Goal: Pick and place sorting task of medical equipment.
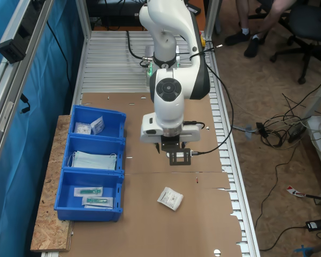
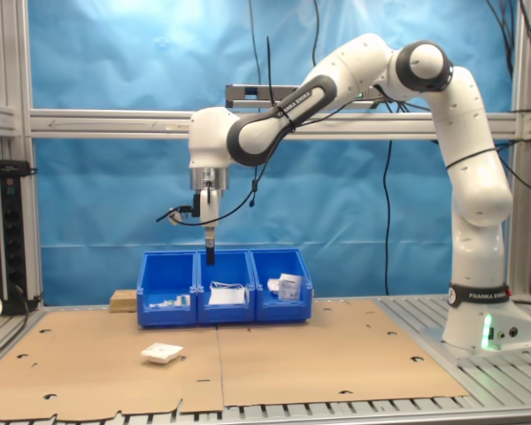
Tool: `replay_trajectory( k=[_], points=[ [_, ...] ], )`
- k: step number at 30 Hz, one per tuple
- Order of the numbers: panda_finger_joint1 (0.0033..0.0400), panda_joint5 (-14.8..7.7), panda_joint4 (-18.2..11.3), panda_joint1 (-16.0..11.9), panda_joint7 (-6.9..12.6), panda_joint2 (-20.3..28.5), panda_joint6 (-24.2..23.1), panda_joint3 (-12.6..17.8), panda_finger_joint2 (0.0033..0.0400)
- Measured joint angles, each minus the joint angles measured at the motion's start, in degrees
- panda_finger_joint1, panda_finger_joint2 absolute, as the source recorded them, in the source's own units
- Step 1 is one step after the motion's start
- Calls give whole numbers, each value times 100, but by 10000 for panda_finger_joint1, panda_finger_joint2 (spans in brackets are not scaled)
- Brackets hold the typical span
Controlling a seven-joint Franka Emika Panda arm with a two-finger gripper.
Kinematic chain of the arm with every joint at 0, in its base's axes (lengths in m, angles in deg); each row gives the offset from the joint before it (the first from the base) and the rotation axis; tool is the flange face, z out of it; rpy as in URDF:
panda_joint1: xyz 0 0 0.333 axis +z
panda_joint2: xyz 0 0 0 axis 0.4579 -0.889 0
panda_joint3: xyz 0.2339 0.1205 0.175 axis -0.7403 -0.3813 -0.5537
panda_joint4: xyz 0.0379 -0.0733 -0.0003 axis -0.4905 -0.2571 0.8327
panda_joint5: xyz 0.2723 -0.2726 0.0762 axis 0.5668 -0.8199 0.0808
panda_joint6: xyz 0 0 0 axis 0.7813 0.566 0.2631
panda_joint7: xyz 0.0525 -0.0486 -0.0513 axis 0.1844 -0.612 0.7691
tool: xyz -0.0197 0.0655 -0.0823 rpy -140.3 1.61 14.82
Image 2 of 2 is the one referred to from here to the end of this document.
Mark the white printed packet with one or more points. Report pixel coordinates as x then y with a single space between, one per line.
290 288
161 353

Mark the blue bin with masks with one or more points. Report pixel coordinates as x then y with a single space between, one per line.
234 265

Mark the stack of face masks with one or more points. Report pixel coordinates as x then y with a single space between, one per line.
225 297

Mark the blue bin with green packets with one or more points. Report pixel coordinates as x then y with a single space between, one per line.
168 274

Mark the clear packet with green part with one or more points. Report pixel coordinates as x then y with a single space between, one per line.
163 305
183 301

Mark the flat clear packet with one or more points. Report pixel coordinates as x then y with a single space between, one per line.
273 284

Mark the chipboard wooden board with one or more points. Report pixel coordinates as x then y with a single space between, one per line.
123 302

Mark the silver power strip on beam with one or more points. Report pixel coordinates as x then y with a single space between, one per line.
248 102

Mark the long black zip tie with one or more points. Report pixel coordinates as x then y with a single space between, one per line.
285 120

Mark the brown cardboard sheet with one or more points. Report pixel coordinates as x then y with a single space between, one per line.
336 354
93 376

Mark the black socket rack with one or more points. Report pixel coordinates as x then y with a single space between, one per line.
4 221

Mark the black gripper camera with bracket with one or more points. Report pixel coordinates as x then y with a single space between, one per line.
196 203

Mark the horizontal aluminium frame beam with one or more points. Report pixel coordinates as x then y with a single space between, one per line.
115 124

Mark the aluminium frame post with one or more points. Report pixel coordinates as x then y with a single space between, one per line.
9 66
524 177

